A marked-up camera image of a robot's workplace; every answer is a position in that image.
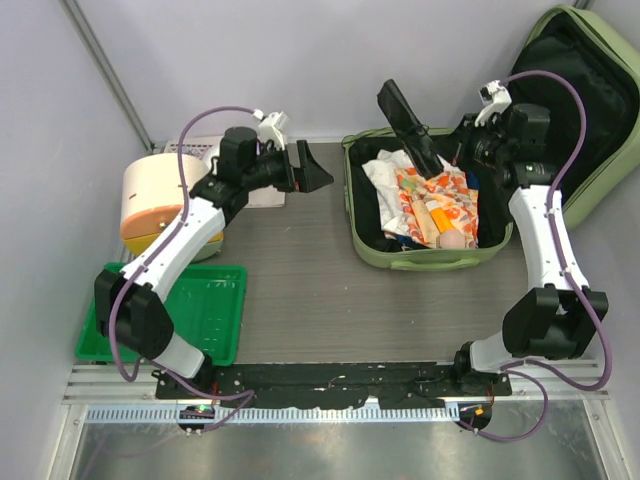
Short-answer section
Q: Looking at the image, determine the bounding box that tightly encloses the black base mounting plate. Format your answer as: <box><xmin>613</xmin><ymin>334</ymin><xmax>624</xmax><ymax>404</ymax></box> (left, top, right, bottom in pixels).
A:
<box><xmin>154</xmin><ymin>360</ymin><xmax>514</xmax><ymax>409</ymax></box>

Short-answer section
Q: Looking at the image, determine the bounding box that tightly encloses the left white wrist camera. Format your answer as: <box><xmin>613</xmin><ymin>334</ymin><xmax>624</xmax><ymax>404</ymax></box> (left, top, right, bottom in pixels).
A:
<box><xmin>252</xmin><ymin>109</ymin><xmax>289</xmax><ymax>152</ymax></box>

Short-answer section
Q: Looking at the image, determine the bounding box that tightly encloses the white garment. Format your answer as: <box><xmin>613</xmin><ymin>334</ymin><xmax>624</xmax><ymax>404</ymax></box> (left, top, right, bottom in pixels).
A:
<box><xmin>362</xmin><ymin>150</ymin><xmax>412</xmax><ymax>237</ymax></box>

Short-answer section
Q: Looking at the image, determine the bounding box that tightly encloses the purple cable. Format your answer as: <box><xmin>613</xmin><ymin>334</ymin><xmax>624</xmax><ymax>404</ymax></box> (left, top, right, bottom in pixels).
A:
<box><xmin>457</xmin><ymin>69</ymin><xmax>614</xmax><ymax>444</ymax></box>
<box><xmin>94</xmin><ymin>105</ymin><xmax>266</xmax><ymax>432</ymax></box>

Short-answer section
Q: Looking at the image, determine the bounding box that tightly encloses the green hard-shell suitcase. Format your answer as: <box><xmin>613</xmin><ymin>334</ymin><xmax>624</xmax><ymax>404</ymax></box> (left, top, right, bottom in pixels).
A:
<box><xmin>343</xmin><ymin>5</ymin><xmax>639</xmax><ymax>271</ymax></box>

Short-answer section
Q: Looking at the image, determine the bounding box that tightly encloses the blue garment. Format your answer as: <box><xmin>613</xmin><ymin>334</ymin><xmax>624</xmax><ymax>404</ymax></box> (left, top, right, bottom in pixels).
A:
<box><xmin>465</xmin><ymin>170</ymin><xmax>481</xmax><ymax>191</ymax></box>

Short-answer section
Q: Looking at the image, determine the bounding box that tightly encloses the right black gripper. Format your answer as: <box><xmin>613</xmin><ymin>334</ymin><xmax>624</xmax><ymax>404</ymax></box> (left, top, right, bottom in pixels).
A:
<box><xmin>430</xmin><ymin>113</ymin><xmax>513</xmax><ymax>169</ymax></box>

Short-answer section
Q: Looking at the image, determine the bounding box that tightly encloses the beige cosmetic tube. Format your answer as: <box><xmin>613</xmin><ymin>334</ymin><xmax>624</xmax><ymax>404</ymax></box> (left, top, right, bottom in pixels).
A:
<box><xmin>411</xmin><ymin>195</ymin><xmax>440</xmax><ymax>248</ymax></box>

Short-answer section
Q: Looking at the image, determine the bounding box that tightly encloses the cream round drawer cabinet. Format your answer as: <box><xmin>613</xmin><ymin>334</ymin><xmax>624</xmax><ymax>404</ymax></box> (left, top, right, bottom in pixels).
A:
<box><xmin>119</xmin><ymin>153</ymin><xmax>225</xmax><ymax>262</ymax></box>

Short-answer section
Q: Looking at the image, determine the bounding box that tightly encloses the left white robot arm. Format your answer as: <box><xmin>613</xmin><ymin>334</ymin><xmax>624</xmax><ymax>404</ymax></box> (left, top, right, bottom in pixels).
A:
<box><xmin>94</xmin><ymin>127</ymin><xmax>334</xmax><ymax>399</ymax></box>

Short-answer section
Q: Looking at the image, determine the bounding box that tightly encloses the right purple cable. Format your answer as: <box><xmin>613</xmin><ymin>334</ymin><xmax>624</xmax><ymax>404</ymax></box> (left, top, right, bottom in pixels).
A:
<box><xmin>457</xmin><ymin>69</ymin><xmax>614</xmax><ymax>444</ymax></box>

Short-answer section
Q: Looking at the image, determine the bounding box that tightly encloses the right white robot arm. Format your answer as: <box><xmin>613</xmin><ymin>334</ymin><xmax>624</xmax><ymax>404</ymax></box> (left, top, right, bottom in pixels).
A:
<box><xmin>451</xmin><ymin>103</ymin><xmax>612</xmax><ymax>395</ymax></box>

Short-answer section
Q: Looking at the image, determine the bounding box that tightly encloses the green plastic tray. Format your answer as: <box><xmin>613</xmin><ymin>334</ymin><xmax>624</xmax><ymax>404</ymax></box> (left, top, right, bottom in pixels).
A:
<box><xmin>75</xmin><ymin>264</ymin><xmax>248</xmax><ymax>366</ymax></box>

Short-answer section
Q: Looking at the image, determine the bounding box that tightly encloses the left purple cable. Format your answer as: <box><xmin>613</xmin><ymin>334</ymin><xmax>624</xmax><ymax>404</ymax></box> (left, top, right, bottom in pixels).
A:
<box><xmin>94</xmin><ymin>105</ymin><xmax>266</xmax><ymax>432</ymax></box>

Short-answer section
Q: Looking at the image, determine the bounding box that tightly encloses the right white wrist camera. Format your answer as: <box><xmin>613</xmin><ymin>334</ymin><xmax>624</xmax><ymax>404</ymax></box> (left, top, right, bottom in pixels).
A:
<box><xmin>474</xmin><ymin>80</ymin><xmax>512</xmax><ymax>127</ymax></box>

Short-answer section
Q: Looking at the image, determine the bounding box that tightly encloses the orange tube white cap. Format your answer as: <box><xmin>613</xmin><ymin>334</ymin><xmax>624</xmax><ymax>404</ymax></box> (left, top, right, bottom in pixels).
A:
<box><xmin>428</xmin><ymin>206</ymin><xmax>455</xmax><ymax>233</ymax></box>

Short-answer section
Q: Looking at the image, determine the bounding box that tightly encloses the white slotted cable duct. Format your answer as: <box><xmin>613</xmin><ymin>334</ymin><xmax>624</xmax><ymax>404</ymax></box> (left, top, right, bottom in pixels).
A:
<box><xmin>85</xmin><ymin>400</ymin><xmax>459</xmax><ymax>425</ymax></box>

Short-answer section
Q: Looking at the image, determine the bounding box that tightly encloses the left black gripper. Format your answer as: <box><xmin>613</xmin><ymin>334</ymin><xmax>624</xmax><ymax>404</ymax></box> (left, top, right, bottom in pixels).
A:
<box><xmin>243</xmin><ymin>140</ymin><xmax>333</xmax><ymax>194</ymax></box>

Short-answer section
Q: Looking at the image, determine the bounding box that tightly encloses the floral orange cloth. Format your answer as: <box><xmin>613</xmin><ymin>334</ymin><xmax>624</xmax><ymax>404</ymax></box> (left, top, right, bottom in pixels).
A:
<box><xmin>382</xmin><ymin>168</ymin><xmax>479</xmax><ymax>248</ymax></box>

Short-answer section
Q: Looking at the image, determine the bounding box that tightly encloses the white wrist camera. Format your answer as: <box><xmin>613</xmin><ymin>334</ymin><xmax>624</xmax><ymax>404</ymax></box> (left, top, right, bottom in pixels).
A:
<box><xmin>474</xmin><ymin>80</ymin><xmax>512</xmax><ymax>127</ymax></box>
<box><xmin>252</xmin><ymin>109</ymin><xmax>289</xmax><ymax>152</ymax></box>

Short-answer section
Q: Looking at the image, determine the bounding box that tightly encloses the patterned cloth placemat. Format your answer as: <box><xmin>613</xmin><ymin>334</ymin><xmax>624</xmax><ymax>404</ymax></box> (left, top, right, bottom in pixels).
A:
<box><xmin>160</xmin><ymin>135</ymin><xmax>285</xmax><ymax>209</ymax></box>

